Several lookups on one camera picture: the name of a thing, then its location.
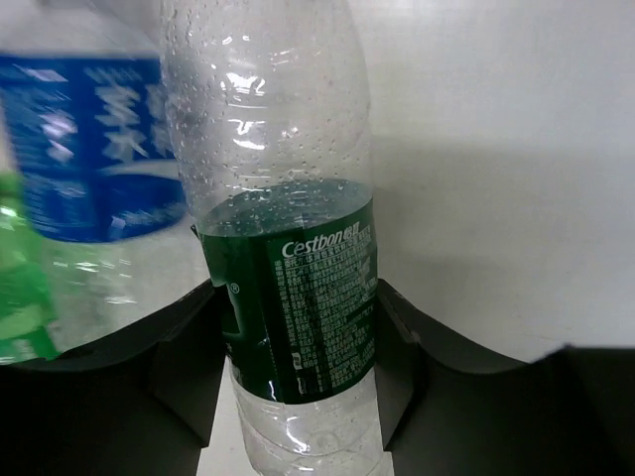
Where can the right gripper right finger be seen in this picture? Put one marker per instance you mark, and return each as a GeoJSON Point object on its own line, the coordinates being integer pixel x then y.
{"type": "Point", "coordinates": [449, 406]}

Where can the green soda bottle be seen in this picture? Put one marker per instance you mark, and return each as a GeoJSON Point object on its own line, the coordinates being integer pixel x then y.
{"type": "Point", "coordinates": [27, 315]}

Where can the blue label water bottle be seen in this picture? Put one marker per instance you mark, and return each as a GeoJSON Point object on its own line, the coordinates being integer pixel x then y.
{"type": "Point", "coordinates": [89, 138]}

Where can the green label water bottle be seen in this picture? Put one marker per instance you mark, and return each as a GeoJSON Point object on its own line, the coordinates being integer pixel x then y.
{"type": "Point", "coordinates": [268, 109]}

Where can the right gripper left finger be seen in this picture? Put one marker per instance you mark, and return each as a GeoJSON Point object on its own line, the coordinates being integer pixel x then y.
{"type": "Point", "coordinates": [140, 401]}

